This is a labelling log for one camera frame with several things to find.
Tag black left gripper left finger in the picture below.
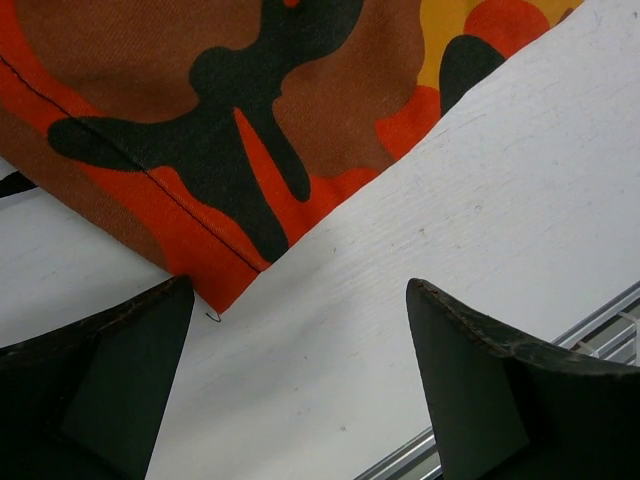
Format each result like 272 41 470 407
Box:
1 277 195 479

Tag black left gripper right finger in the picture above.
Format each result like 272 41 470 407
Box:
406 279 639 479

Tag orange camouflage trousers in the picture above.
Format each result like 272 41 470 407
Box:
1 1 576 312

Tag aluminium rail frame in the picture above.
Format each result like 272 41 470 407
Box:
356 283 639 480

